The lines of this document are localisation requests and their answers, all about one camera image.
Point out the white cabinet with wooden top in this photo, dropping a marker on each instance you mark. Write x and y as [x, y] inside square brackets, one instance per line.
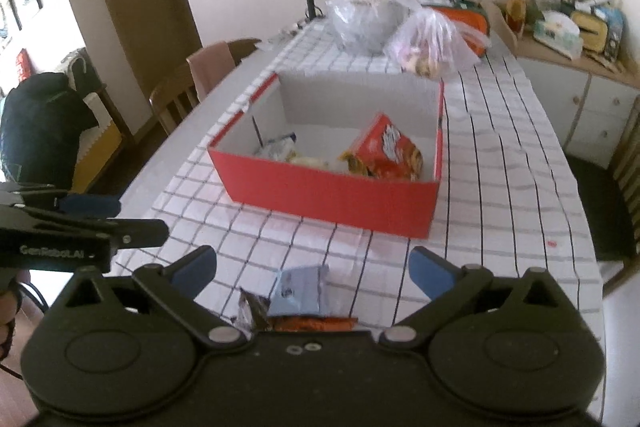
[590, 102]

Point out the dark bag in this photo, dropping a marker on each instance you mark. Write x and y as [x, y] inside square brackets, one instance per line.
[42, 127]

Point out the yellow box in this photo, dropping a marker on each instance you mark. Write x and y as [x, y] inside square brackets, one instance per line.
[590, 29]

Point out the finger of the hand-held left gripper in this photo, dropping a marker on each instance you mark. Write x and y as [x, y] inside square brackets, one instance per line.
[142, 233]
[90, 207]

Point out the brown triangular snack packet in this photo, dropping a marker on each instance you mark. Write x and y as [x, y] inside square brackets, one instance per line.
[320, 323]

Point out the white checked tablecloth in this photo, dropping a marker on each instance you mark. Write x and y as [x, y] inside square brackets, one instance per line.
[500, 157]

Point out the amber bottle in bag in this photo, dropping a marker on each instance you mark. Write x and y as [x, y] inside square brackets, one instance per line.
[515, 7]

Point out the clear plastic bag with snacks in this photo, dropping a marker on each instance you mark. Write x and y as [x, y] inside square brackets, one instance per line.
[430, 42]

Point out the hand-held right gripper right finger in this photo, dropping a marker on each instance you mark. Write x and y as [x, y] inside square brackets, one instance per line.
[430, 272]

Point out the large red snack bag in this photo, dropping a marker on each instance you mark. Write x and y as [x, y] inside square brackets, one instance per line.
[390, 152]

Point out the tissue box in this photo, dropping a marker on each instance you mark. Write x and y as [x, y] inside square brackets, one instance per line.
[555, 32]

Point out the small grey-blue packet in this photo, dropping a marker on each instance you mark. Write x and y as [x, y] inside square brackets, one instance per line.
[297, 294]

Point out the red cardboard box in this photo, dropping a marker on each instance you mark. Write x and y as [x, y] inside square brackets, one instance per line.
[325, 202]

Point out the blue printed box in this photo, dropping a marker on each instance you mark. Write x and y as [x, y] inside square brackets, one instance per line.
[612, 32]

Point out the person's left hand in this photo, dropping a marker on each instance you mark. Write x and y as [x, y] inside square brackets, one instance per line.
[6, 322]

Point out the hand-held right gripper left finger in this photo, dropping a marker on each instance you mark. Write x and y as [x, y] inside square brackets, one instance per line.
[192, 272]

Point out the wooden chair with pink cloth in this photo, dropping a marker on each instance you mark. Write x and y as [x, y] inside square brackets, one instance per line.
[245, 49]

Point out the silver dark snack packet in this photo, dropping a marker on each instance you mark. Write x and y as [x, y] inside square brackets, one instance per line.
[250, 309]

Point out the pink cloth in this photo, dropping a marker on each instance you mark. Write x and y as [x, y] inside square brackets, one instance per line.
[210, 69]

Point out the clear plastic bag grey contents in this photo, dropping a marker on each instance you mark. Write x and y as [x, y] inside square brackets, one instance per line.
[360, 22]

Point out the wooden chair with dark seat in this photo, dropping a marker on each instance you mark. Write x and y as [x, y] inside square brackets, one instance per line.
[600, 207]

